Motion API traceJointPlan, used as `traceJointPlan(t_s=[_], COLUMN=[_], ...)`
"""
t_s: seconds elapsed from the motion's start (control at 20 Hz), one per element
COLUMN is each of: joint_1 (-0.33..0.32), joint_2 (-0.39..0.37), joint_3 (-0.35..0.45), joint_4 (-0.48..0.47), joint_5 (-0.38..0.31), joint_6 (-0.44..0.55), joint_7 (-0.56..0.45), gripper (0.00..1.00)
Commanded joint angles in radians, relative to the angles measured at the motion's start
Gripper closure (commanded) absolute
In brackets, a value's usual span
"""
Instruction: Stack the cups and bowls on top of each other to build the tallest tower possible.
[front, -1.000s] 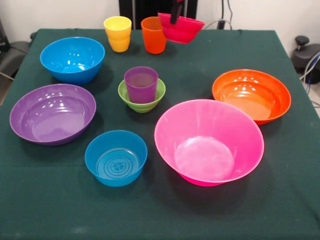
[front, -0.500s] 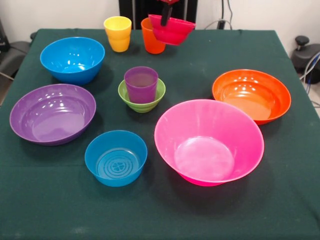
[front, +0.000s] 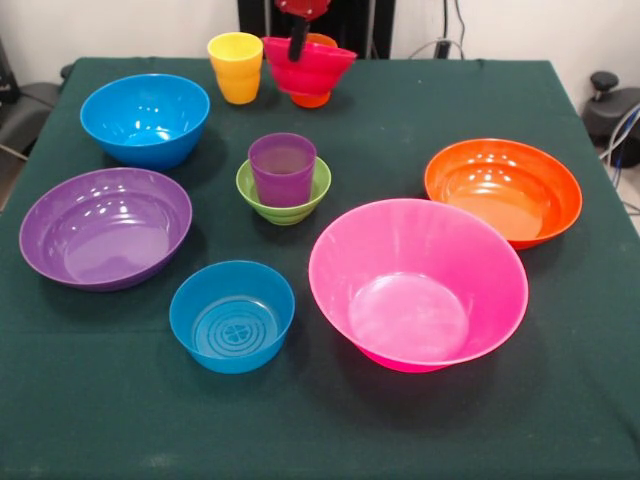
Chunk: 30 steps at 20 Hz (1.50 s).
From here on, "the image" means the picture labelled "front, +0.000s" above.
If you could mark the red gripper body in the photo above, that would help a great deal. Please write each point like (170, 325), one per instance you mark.
(302, 6)

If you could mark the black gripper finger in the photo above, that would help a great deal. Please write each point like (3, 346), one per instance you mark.
(297, 42)

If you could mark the red plastic bowl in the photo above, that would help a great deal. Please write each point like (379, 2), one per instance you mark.
(315, 72)

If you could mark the purple plastic cup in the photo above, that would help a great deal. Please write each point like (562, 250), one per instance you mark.
(282, 185)

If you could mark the pink plastic bowl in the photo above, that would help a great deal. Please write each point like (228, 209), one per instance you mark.
(415, 300)

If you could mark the orange plastic cup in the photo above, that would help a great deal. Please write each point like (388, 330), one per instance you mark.
(310, 101)

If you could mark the yellow plastic cup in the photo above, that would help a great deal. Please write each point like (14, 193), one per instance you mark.
(235, 75)

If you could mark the green plastic bowl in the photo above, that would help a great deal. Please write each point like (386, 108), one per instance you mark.
(290, 215)

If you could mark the large blue plastic bowl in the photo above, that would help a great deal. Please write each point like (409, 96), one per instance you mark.
(145, 130)

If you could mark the orange plastic bowl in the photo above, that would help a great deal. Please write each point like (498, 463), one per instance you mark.
(500, 195)

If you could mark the purple plastic bowl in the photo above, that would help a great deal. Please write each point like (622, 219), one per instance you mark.
(100, 235)

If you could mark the black chair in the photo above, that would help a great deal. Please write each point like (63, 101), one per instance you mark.
(25, 110)

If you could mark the small blue plastic bowl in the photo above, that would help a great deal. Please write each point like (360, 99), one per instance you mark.
(230, 325)

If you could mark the dark green tablecloth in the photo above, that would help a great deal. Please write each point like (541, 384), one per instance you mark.
(320, 425)

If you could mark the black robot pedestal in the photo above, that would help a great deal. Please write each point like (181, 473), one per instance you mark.
(355, 25)

